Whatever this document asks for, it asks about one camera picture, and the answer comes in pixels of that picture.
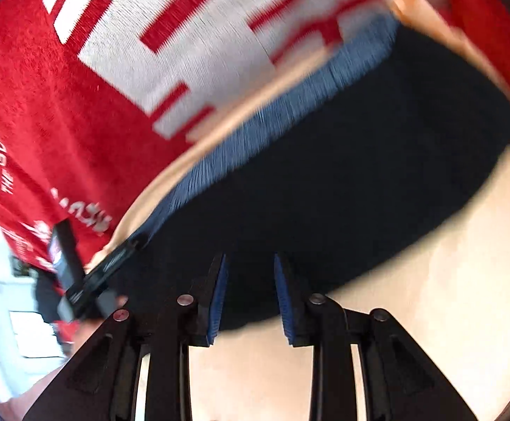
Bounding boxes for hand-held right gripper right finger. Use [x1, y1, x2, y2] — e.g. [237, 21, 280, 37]
[273, 253, 479, 421]

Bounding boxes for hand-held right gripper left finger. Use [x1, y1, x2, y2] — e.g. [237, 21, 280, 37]
[22, 253, 230, 421]

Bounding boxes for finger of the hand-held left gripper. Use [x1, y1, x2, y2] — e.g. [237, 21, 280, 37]
[64, 236, 148, 312]

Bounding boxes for dark navy pants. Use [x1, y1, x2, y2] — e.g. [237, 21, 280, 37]
[101, 13, 510, 334]

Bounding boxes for person in red white shirt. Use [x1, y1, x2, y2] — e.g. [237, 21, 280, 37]
[0, 0, 510, 273]

